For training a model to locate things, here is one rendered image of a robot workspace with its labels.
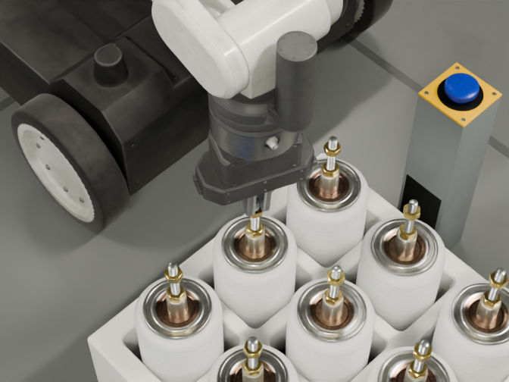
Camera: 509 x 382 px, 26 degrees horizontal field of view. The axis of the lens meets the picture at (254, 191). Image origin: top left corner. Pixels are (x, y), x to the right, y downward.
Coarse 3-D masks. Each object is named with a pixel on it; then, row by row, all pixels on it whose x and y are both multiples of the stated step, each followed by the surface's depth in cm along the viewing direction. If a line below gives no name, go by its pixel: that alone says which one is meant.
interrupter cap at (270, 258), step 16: (240, 224) 126; (272, 224) 126; (224, 240) 124; (240, 240) 125; (272, 240) 124; (224, 256) 123; (240, 256) 123; (256, 256) 123; (272, 256) 123; (256, 272) 122
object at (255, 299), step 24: (264, 216) 127; (216, 240) 125; (288, 240) 125; (216, 264) 124; (288, 264) 123; (216, 288) 129; (240, 288) 123; (264, 288) 123; (288, 288) 127; (240, 312) 128; (264, 312) 127
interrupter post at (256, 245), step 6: (246, 228) 122; (246, 234) 122; (264, 234) 122; (246, 240) 122; (252, 240) 121; (258, 240) 122; (264, 240) 123; (246, 246) 123; (252, 246) 122; (258, 246) 123; (252, 252) 124; (258, 252) 124
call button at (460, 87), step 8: (448, 80) 128; (456, 80) 128; (464, 80) 128; (472, 80) 128; (448, 88) 127; (456, 88) 127; (464, 88) 127; (472, 88) 127; (448, 96) 128; (456, 96) 127; (464, 96) 127; (472, 96) 127
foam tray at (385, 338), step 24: (384, 216) 135; (192, 264) 131; (312, 264) 131; (336, 264) 131; (456, 264) 131; (120, 312) 127; (432, 312) 127; (96, 336) 126; (120, 336) 126; (240, 336) 126; (264, 336) 126; (384, 336) 126; (408, 336) 126; (432, 336) 130; (96, 360) 128; (120, 360) 124
